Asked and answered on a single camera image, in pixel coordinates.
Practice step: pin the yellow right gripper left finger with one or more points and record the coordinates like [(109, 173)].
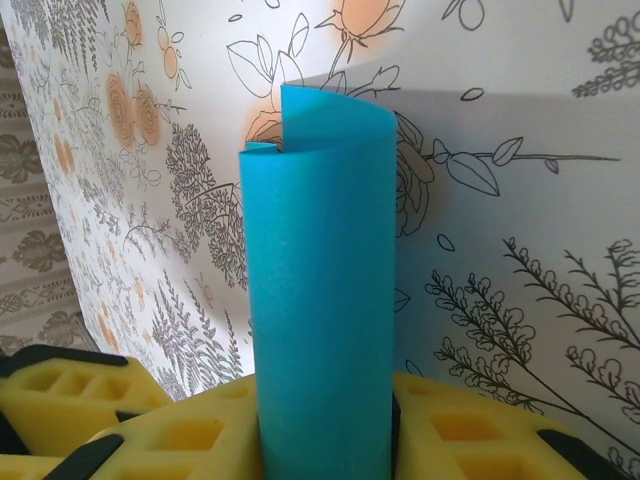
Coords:
[(150, 445)]

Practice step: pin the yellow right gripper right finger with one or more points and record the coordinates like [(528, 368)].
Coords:
[(475, 450)]

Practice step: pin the floral patterned table cover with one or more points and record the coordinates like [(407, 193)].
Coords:
[(500, 225)]

